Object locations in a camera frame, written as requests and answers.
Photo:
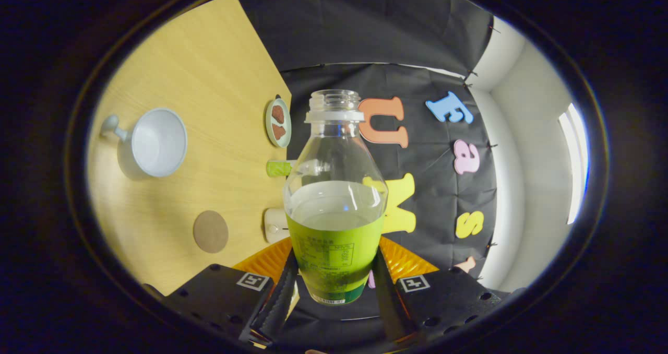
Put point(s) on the ceiling light panel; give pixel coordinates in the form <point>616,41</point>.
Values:
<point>576,161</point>

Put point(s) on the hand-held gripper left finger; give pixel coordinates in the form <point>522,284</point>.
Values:
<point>279,296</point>

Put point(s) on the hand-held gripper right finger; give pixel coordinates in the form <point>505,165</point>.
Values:
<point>389,302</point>

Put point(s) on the brown meat slice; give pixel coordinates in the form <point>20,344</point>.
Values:
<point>278,114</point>
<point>279,132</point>

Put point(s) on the pale green plate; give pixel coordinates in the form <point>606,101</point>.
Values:
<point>268,121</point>

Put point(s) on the clear juice bottle green label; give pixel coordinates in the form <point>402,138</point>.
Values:
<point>334,228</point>

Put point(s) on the white cup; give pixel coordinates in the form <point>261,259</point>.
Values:
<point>156,142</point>

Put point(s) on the black backdrop cloth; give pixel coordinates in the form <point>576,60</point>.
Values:
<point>365,30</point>

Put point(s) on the round brown coaster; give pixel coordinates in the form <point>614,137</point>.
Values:
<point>210,232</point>

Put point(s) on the wooden table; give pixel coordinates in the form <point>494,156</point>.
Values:
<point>209,72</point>

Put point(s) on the white toaster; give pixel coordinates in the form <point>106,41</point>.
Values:
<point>274,228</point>

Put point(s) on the small white-capped green bottle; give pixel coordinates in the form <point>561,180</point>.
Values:
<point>276,168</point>

